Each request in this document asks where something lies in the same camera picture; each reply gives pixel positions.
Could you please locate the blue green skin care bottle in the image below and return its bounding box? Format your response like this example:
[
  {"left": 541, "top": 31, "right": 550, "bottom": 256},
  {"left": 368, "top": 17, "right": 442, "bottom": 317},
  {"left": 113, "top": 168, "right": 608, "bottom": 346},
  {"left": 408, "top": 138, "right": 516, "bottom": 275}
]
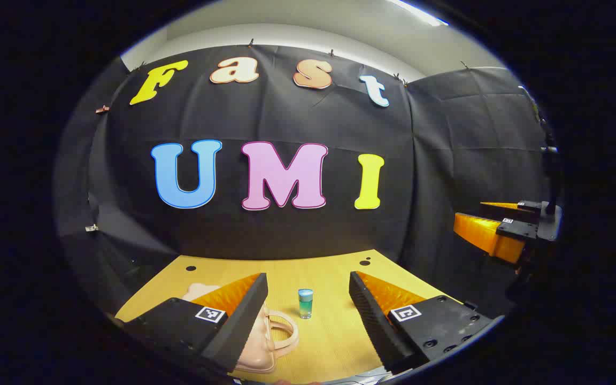
[{"left": 298, "top": 289, "right": 314, "bottom": 320}]

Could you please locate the black backdrop cloth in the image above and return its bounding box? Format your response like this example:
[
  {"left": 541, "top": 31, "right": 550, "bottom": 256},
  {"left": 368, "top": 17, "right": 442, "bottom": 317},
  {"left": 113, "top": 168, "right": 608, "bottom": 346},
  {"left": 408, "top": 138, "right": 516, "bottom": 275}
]
[{"left": 54, "top": 44, "right": 555, "bottom": 321}]

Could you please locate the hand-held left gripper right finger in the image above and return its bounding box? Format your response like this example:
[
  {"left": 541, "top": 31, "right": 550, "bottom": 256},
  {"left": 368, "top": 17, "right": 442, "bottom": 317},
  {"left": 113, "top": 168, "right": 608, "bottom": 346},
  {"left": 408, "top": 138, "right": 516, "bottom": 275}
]
[{"left": 349, "top": 271, "right": 505, "bottom": 375}]

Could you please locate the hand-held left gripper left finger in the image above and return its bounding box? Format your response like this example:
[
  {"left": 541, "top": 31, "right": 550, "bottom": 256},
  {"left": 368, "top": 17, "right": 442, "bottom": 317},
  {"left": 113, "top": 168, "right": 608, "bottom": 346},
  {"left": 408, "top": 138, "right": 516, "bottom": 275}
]
[{"left": 121, "top": 273, "right": 269, "bottom": 375}]

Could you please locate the pink suitcase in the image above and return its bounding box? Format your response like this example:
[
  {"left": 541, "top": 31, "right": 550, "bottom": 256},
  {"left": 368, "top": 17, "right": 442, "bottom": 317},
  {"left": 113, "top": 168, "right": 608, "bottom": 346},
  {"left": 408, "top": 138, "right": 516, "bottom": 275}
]
[{"left": 181, "top": 282, "right": 301, "bottom": 374}]

